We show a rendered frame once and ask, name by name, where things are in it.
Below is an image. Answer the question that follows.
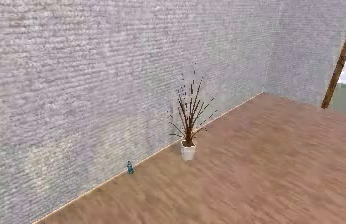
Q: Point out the brown twig plant white pot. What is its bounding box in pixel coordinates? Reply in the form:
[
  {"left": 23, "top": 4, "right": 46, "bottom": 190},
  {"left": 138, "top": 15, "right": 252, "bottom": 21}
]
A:
[{"left": 166, "top": 63, "right": 219, "bottom": 162}]

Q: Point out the brown wooden door frame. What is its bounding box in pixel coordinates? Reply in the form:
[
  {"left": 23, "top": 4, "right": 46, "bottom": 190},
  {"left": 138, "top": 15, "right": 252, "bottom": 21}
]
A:
[{"left": 320, "top": 0, "right": 346, "bottom": 110}]

